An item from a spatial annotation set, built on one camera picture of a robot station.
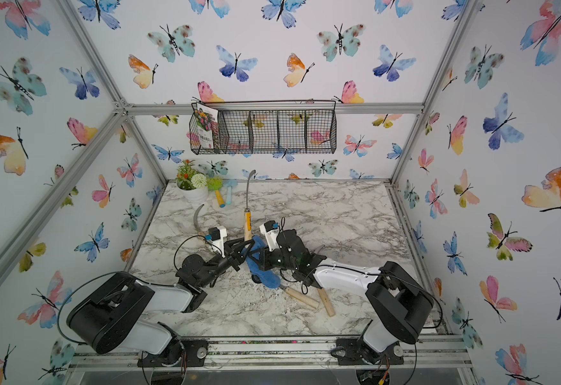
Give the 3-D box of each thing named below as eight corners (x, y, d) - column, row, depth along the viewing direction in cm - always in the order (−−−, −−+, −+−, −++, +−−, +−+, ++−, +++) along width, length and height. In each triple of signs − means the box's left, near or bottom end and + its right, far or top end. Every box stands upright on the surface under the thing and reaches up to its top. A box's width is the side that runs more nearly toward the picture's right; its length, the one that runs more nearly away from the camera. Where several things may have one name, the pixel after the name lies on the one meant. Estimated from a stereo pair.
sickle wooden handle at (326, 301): (329, 317, 83) (330, 316, 81) (317, 290, 89) (317, 288, 87) (335, 315, 83) (336, 313, 82) (322, 288, 89) (322, 286, 87)
